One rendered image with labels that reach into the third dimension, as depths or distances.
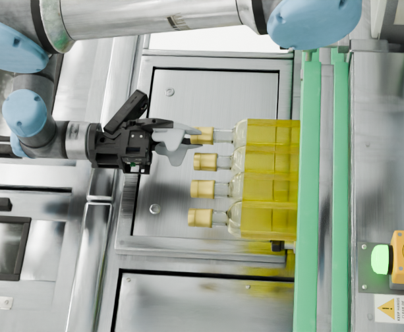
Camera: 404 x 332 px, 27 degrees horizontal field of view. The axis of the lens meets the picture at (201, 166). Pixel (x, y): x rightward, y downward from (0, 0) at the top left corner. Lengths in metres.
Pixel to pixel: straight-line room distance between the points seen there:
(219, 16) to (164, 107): 0.74
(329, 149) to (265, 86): 0.42
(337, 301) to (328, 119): 0.33
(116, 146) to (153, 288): 0.29
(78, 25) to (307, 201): 0.50
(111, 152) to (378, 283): 0.57
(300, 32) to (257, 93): 0.75
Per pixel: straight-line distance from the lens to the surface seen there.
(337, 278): 1.32
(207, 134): 1.57
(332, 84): 1.49
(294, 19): 1.02
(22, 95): 1.51
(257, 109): 1.77
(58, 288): 1.67
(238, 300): 1.62
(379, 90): 1.47
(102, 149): 1.58
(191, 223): 1.50
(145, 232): 1.65
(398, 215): 1.36
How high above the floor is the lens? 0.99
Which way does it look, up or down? 6 degrees up
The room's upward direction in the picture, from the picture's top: 88 degrees counter-clockwise
